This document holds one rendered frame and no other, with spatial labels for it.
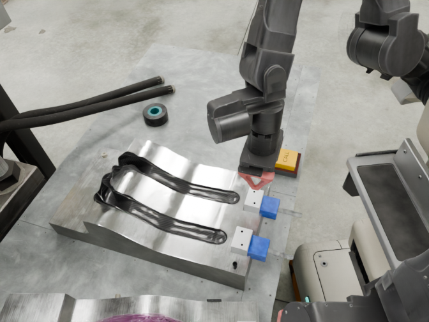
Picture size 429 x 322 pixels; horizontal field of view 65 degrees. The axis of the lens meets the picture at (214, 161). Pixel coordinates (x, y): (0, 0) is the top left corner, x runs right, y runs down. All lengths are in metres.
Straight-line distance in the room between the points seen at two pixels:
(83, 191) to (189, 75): 0.61
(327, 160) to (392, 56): 1.52
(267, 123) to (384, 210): 0.27
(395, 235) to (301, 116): 0.60
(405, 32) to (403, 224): 0.32
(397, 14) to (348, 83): 2.06
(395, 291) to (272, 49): 0.35
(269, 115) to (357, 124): 1.85
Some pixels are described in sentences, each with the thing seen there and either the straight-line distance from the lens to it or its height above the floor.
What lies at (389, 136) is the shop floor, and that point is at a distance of 2.38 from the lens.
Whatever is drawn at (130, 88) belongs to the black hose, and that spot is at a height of 0.85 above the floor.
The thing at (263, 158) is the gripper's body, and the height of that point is 1.10.
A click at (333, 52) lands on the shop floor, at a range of 2.99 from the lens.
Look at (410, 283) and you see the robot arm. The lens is 0.36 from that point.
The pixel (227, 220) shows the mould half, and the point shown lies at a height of 0.89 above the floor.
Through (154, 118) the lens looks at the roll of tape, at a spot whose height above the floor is 0.83.
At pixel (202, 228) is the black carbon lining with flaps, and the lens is 0.80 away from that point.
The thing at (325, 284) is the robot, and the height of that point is 0.28.
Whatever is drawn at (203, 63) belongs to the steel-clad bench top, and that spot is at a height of 0.80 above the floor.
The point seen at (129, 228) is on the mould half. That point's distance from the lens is 0.79.
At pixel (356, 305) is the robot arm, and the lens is 0.41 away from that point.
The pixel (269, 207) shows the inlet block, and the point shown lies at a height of 0.90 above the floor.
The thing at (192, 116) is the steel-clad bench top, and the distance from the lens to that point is 1.15.
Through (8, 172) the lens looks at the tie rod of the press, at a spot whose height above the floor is 0.83.
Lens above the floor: 1.58
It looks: 51 degrees down
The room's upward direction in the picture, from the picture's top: 4 degrees counter-clockwise
